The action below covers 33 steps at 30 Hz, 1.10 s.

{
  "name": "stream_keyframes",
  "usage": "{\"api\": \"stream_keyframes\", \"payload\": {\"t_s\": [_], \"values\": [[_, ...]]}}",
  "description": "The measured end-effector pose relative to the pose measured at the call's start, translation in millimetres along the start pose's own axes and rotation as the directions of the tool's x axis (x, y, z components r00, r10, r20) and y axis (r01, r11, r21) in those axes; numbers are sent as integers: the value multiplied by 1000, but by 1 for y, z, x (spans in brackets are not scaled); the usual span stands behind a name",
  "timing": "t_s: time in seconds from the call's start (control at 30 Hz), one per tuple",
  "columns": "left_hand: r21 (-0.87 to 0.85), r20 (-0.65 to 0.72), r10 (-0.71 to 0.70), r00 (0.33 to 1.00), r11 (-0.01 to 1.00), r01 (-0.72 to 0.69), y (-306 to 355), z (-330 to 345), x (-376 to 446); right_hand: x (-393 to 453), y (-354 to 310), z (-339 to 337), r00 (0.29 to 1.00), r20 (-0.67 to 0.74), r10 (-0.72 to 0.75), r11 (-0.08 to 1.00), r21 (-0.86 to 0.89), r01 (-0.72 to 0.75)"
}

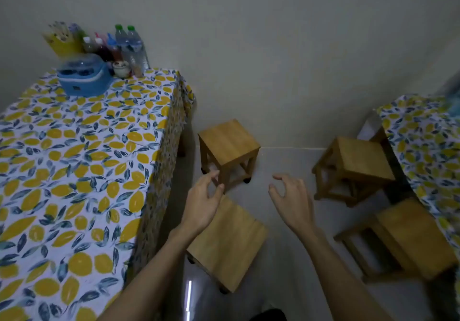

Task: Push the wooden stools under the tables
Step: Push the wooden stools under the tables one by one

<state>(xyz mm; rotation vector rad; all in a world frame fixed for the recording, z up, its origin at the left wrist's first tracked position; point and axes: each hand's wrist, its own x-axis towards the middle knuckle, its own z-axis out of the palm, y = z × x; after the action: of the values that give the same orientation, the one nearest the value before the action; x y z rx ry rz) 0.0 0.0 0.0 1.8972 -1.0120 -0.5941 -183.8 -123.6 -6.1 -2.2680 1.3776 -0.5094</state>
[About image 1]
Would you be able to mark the person's right hand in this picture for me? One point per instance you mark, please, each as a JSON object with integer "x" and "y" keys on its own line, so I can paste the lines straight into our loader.
{"x": 296, "y": 209}

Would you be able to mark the person's left hand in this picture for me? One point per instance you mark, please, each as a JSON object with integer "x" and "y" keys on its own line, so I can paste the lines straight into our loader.
{"x": 199, "y": 209}

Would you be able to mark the light wooden stool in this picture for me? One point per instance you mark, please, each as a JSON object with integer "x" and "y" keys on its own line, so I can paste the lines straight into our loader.
{"x": 359, "y": 159}
{"x": 230, "y": 238}
{"x": 406, "y": 238}
{"x": 230, "y": 145}

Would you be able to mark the person's right forearm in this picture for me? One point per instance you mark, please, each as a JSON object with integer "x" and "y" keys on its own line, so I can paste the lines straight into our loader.
{"x": 338, "y": 281}

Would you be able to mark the person's left forearm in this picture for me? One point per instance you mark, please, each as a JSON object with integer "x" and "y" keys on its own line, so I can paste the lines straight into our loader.
{"x": 151, "y": 285}

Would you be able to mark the person's black trousers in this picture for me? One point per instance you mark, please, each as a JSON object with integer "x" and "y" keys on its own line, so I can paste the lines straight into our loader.
{"x": 269, "y": 316}

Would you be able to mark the lemon print tablecloth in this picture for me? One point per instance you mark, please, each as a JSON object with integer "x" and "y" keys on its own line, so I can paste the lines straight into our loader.
{"x": 72, "y": 152}
{"x": 427, "y": 145}

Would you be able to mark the small white ceramic jar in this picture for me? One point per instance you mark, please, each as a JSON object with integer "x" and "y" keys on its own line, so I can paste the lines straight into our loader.
{"x": 121, "y": 68}

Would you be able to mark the blue box with clear lid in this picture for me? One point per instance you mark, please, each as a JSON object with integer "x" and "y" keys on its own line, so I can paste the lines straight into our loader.
{"x": 453, "y": 100}
{"x": 84, "y": 76}

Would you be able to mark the sauce bottle with blue cap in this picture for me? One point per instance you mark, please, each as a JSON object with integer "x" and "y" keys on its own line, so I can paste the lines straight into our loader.
{"x": 114, "y": 49}

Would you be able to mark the small bottle with white cap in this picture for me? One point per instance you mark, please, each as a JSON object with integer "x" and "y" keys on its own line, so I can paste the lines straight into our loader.
{"x": 88, "y": 44}

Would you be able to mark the yellow chopstick holder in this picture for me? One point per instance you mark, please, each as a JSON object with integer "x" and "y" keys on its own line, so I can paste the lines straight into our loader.
{"x": 61, "y": 44}

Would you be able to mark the bundle of wooden chopsticks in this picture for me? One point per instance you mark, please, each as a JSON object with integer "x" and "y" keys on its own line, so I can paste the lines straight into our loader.
{"x": 60, "y": 29}

